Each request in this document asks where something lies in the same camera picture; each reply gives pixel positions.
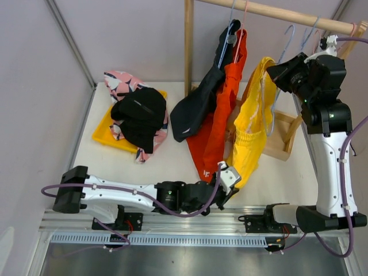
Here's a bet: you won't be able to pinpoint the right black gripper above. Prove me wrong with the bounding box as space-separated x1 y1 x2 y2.
267 53 317 105

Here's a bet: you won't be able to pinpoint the blue hanger of yellow shorts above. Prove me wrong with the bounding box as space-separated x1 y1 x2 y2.
260 24 296 137

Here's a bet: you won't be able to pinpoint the blue hanger of black shorts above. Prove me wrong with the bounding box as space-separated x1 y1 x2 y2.
300 16 320 52

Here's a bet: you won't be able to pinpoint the yellow shorts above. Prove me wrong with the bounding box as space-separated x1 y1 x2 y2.
231 57 277 189

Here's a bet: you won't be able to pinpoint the pink hanger of shark shorts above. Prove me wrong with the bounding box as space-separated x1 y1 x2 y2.
312 23 357 54

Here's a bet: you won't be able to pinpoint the orange shorts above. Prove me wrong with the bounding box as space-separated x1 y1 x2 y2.
186 29 247 182

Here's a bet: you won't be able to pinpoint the pink hanger of orange shorts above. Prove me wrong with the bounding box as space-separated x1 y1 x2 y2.
233 0 249 63

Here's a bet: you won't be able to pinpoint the blue hanger of navy shorts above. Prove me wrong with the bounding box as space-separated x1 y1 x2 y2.
217 0 236 69

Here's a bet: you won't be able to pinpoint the dark navy shorts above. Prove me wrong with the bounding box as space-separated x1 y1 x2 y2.
170 20 241 143

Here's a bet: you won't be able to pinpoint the black shorts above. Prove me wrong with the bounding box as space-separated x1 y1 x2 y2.
110 87 167 154

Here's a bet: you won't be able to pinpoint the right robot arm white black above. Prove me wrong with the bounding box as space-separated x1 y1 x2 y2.
239 52 367 233

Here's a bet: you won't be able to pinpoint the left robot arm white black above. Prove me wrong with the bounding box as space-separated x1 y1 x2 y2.
52 162 242 230

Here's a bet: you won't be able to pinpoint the wooden clothes rack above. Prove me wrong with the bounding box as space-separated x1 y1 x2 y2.
183 0 368 163

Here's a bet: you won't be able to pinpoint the yellow plastic tray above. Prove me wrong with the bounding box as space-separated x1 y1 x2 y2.
92 91 168 159

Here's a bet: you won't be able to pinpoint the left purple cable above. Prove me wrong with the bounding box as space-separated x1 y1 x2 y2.
41 163 225 258

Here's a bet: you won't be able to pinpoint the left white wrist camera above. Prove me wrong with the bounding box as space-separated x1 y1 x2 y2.
218 161 242 197

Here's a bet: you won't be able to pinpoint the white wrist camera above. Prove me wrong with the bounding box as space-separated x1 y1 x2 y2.
218 161 242 197
304 35 338 64

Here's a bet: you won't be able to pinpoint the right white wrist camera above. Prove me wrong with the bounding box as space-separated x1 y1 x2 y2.
304 35 338 64

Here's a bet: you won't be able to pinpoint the white slotted cable duct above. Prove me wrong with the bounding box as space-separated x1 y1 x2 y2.
51 232 268 248

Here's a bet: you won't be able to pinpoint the aluminium mounting rail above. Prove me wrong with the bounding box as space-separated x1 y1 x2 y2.
39 206 265 235

